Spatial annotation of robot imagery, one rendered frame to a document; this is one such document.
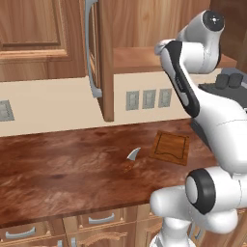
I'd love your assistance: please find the open wooden cabinet door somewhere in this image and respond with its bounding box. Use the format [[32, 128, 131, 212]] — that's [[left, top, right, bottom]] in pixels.
[[84, 0, 116, 123]]

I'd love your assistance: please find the wooden base cabinet door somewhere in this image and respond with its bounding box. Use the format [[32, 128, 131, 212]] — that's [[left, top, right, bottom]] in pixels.
[[0, 234, 66, 247], [137, 204, 166, 247], [64, 222, 139, 247]]

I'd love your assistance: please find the grey wall outlet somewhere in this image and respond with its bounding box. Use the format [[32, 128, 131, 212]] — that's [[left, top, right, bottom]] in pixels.
[[0, 99, 15, 123], [124, 90, 141, 112], [157, 88, 173, 109], [142, 89, 157, 110]]

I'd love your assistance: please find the wooden drawer front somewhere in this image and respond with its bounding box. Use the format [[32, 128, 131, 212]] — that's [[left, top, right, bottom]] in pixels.
[[0, 219, 52, 243], [77, 207, 125, 229]]

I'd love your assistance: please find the wooden cutting board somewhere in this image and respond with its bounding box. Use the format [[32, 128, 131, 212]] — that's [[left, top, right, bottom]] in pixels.
[[149, 130, 191, 167]]

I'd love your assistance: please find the wooden wall cabinet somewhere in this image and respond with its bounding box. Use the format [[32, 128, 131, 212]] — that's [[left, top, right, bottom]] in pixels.
[[97, 0, 247, 75]]

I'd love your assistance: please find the grey cabinet door handle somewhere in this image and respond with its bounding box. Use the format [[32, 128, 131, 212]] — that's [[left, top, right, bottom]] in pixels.
[[83, 0, 103, 99]]

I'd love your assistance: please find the knife with wooden handle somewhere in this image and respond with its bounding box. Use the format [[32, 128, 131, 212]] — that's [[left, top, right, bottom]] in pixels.
[[123, 147, 143, 174]]

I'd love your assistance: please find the grey drawer handle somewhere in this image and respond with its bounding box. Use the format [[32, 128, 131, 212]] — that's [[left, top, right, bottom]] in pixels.
[[4, 226, 37, 240], [87, 212, 116, 226]]

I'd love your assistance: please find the closed wooden cabinet door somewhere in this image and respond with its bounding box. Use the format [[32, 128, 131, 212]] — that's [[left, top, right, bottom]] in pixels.
[[0, 0, 87, 83]]

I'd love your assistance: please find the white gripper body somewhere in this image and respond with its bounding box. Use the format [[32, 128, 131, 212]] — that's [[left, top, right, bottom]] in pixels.
[[154, 39, 176, 56]]

